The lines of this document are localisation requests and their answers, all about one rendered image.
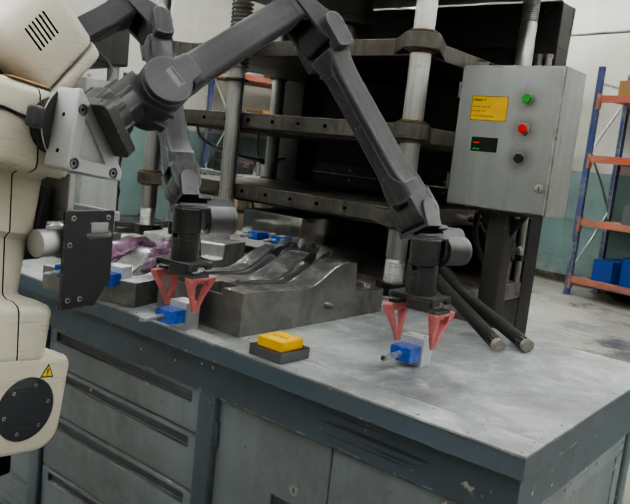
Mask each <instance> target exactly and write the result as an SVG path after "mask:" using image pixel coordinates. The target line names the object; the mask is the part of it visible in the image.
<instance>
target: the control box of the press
mask: <svg viewBox="0 0 630 504"><path fill-rule="evenodd" d="M585 82H586V74H584V73H582V72H579V71H577V70H575V69H573V68H571V67H569V66H505V65H466V66H465V67H464V73H463V81H462V82H459V88H458V95H457V97H459V98H460V103H459V111H458V118H457V126H456V133H455V141H454V149H453V156H452V164H451V171H450V172H447V179H446V186H445V187H447V188H448V194H447V204H451V205H458V206H465V207H469V210H473V212H474V213H475V215H474V220H473V226H472V240H473V244H474V248H475V250H476V252H477V255H478V257H479V260H480V263H481V266H482V272H481V279H480V286H479V293H478V299H479V300H481V301H482V302H483V303H485V304H486V305H487V306H488V307H490V308H491V309H492V310H493V311H495V312H496V313H497V314H499V315H500V316H501V317H502V312H503V305H504V299H505V292H506V285H507V278H508V271H509V264H510V258H511V251H512V244H513V237H514V233H515V232H516V231H517V230H518V229H519V228H520V226H521V225H522V224H523V223H524V222H525V221H526V220H527V219H533V217H542V218H564V217H565V211H566V205H567V198H568V192H569V185H570V179H571V172H572V166H573V160H574V153H575V147H576V140H577V134H578V127H579V121H580V114H581V108H582V102H583V95H584V89H585ZM480 216H482V218H483V220H484V222H485V225H486V227H487V236H486V243H485V250H484V253H483V251H482V248H481V246H480V243H479V239H478V227H479V221H480Z"/></svg>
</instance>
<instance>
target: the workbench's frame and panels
mask: <svg viewBox="0 0 630 504"><path fill-rule="evenodd" d="M18 294H20V295H22V296H25V297H28V298H32V299H35V300H37V301H39V302H41V303H44V304H46V305H48V306H49V308H50V310H51V317H50V323H49V329H48V334H47V340H46V346H45V348H48V349H51V350H53V351H56V352H59V353H62V354H64V355H65V356H66V357H67V359H68V363H69V365H68V371H67V376H66V382H65V388H64V393H63V399H62V405H61V410H60V416H59V422H58V426H57V429H56V431H55V433H54V435H53V437H52V438H51V439H50V440H49V441H48V442H47V443H46V444H45V445H44V446H43V447H41V448H39V449H37V450H34V451H31V452H26V453H20V454H15V455H11V469H10V472H9V473H8V474H6V475H3V476H0V504H622V502H623V496H624V490H625V485H626V479H627V473H628V468H629V462H630V391H629V392H627V393H626V394H624V395H623V396H621V397H620V398H618V399H617V400H615V401H614V402H612V403H611V404H609V405H608V406H606V407H605V408H603V409H602V410H600V411H599V412H597V413H596V414H594V415H592V416H591V417H589V418H588V419H586V420H585V421H583V422H582V423H580V424H579V425H577V426H576V427H574V428H573V429H571V430H570V431H568V432H567V433H565V434H564V435H562V436H561V437H559V438H558V439H556V440H555V441H553V442H552V443H550V444H549V445H547V446H545V447H544V448H543V449H541V450H540V451H538V452H537V453H535V454H533V455H532V456H530V457H529V458H527V459H526V460H525V459H522V458H520V457H517V456H514V455H511V454H509V453H506V452H503V451H501V450H498V449H495V448H492V447H490V446H487V445H484V444H482V443H479V442H476V441H473V440H471V439H468V438H465V437H462V436H460V435H457V434H454V433H452V432H449V431H446V430H443V429H441V428H438V427H435V426H433V425H430V424H427V423H424V422H422V421H419V420H416V419H413V418H411V417H408V416H405V415H403V414H400V413H397V412H394V411H392V410H389V409H386V408H383V407H381V406H378V405H375V404H373V403H370V402H367V401H364V400H362V399H359V398H356V397H354V396H351V395H348V394H345V393H343V392H340V391H337V390H334V389H332V388H329V387H326V386H324V385H321V384H318V383H315V382H313V381H310V380H307V379H305V378H302V377H299V376H296V375H294V374H291V373H288V372H285V371H283V370H280V369H277V368H275V367H272V366H269V365H266V364H264V363H261V362H258V361H255V360H253V359H250V358H247V357H245V356H242V355H239V354H236V353H234V352H231V351H228V350H226V349H223V348H220V347H217V346H215V345H212V344H209V343H206V342H204V341H201V340H198V339H196V338H193V337H190V336H187V335H185V334H182V333H179V332H177V331H174V330H171V329H168V328H166V327H163V326H160V325H157V324H155V323H152V322H149V321H146V322H140V321H139V318H138V317H136V316H133V315H130V314H127V313H125V312H122V311H119V310H117V309H114V308H111V307H108V306H106V305H103V304H100V303H98V302H95V304H94V305H92V306H85V307H79V308H72V309H66V310H58V302H59V291H54V290H49V289H45V288H42V282H40V281H38V280H35V279H32V278H29V277H27V276H24V275H20V280H19V286H18Z"/></svg>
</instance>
